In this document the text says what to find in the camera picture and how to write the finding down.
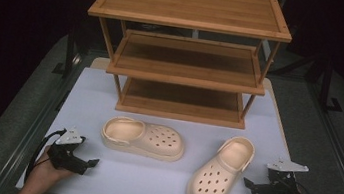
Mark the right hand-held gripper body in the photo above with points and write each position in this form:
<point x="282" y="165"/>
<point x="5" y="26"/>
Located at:
<point x="277" y="188"/>

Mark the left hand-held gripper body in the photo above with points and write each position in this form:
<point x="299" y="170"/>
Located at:
<point x="66" y="158"/>

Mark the cream clog shoe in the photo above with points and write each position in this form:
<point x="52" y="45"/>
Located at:
<point x="160" y="141"/>
<point x="212" y="183"/>

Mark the wooden three-tier shoe rack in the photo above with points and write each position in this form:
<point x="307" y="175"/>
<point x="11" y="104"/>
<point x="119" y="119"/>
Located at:
<point x="192" y="5"/>

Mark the person's left hand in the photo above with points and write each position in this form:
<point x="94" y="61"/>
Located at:
<point x="43" y="177"/>

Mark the white table mat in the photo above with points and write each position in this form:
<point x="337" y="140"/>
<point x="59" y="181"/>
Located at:
<point x="148" y="181"/>

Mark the black metal stand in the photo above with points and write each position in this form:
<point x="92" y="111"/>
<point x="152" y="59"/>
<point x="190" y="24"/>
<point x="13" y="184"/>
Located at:
<point x="69" y="56"/>
<point x="326" y="90"/>

